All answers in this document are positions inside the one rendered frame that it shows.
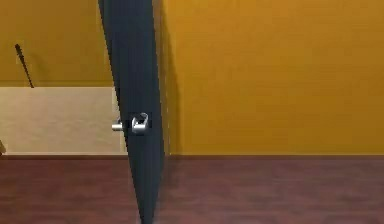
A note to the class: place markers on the dark blue room door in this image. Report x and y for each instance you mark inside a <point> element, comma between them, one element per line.
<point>136,66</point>

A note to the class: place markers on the thin black rod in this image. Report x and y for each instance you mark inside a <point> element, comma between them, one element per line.
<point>24,65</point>

